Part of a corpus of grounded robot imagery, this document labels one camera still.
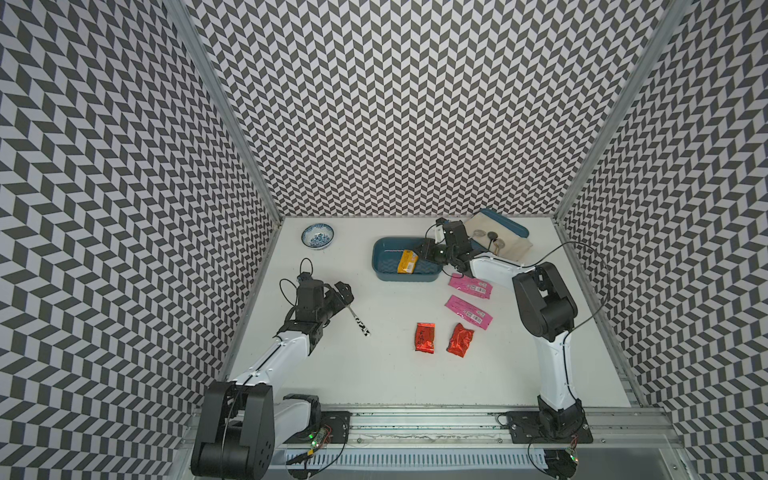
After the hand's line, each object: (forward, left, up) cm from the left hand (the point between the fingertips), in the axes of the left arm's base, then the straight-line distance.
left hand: (340, 295), depth 89 cm
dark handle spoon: (+29, -53, -7) cm, 61 cm away
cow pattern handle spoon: (-6, -6, -7) cm, 11 cm away
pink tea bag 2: (-3, -39, -6) cm, 40 cm away
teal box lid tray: (+39, -57, -7) cm, 70 cm away
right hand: (+16, -24, 0) cm, 29 cm away
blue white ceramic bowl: (+29, +13, -5) cm, 32 cm away
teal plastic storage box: (+17, -13, -3) cm, 22 cm away
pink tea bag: (+6, -42, -5) cm, 42 cm away
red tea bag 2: (-12, -35, -5) cm, 38 cm away
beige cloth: (+26, -54, -5) cm, 61 cm away
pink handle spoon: (+23, -55, -5) cm, 60 cm away
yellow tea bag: (+15, -21, -4) cm, 26 cm away
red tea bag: (-11, -25, -6) cm, 28 cm away
